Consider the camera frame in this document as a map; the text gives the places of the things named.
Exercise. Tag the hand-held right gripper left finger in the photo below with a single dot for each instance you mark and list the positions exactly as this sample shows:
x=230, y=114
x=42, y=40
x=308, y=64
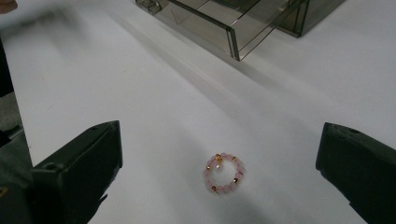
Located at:
x=77, y=174

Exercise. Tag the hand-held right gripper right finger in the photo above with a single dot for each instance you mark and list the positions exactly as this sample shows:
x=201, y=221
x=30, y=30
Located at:
x=364, y=168

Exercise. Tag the smoky clear drawer box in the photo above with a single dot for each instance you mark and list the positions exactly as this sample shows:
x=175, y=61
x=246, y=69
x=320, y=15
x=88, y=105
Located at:
x=314, y=15

